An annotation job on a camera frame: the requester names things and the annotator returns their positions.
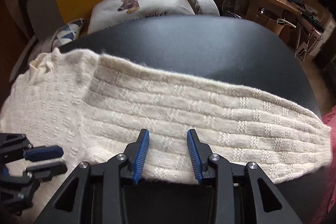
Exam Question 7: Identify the pink cloth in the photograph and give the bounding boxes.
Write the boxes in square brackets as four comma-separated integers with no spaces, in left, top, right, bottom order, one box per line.
[310,106,335,223]

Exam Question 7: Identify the patterned blue white cushion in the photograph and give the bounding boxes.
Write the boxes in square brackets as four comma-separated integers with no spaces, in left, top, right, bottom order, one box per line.
[27,17,86,62]

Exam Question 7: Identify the wooden side desk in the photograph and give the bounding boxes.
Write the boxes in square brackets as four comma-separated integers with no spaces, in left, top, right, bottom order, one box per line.
[216,0,336,57]

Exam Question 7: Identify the cream knitted sweater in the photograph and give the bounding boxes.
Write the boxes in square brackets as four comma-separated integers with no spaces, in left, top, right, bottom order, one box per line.
[0,47,332,214]

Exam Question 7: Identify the white deer print pillow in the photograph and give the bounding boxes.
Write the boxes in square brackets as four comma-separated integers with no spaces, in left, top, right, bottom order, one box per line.
[87,0,195,34]

